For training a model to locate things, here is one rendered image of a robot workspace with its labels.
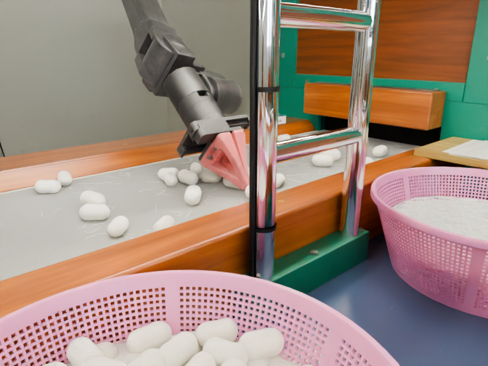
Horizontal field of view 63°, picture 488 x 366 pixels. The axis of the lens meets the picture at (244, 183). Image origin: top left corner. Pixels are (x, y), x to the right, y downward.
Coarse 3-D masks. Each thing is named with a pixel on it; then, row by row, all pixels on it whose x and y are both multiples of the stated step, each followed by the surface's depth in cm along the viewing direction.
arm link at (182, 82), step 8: (176, 72) 59; (184, 72) 59; (192, 72) 60; (168, 80) 59; (176, 80) 58; (184, 80) 58; (192, 80) 58; (200, 80) 60; (208, 80) 63; (168, 88) 59; (176, 88) 58; (184, 88) 58; (192, 88) 58; (200, 88) 58; (208, 88) 63; (168, 96) 60; (176, 96) 58; (184, 96) 57; (200, 96) 59; (176, 104) 58
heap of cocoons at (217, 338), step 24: (144, 336) 28; (168, 336) 29; (192, 336) 28; (216, 336) 29; (264, 336) 28; (72, 360) 26; (96, 360) 26; (120, 360) 28; (144, 360) 26; (168, 360) 26; (192, 360) 26; (216, 360) 26; (240, 360) 26; (264, 360) 28
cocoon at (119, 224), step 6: (120, 216) 44; (114, 222) 43; (120, 222) 43; (126, 222) 44; (108, 228) 43; (114, 228) 42; (120, 228) 43; (126, 228) 44; (114, 234) 42; (120, 234) 43
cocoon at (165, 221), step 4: (164, 216) 44; (168, 216) 44; (160, 220) 43; (164, 220) 43; (168, 220) 44; (172, 220) 44; (156, 224) 43; (160, 224) 43; (164, 224) 43; (168, 224) 43; (172, 224) 44; (156, 228) 42; (160, 228) 42; (164, 228) 42
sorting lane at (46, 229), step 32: (192, 160) 73; (288, 160) 73; (32, 192) 57; (64, 192) 57; (128, 192) 57; (160, 192) 57; (224, 192) 57; (0, 224) 46; (32, 224) 46; (64, 224) 46; (96, 224) 46; (0, 256) 39; (32, 256) 39; (64, 256) 39
